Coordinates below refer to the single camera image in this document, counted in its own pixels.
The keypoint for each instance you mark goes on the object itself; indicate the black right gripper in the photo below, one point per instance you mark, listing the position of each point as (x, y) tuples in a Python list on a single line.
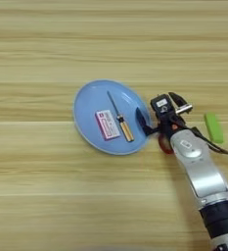
[(169, 124)]

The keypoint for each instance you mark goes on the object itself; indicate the white and red small box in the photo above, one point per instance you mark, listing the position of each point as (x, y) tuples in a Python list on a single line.
[(107, 125)]

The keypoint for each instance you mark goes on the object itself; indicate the round light blue plate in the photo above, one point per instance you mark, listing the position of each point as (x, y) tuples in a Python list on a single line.
[(89, 104)]

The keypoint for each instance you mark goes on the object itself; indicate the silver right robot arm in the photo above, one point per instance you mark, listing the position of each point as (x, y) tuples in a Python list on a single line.
[(206, 176)]

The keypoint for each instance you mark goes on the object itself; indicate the black box with white label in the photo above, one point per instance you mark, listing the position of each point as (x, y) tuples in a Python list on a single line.
[(161, 103)]

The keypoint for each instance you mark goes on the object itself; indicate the green rectangular block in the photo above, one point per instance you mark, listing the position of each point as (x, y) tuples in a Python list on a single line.
[(214, 128)]

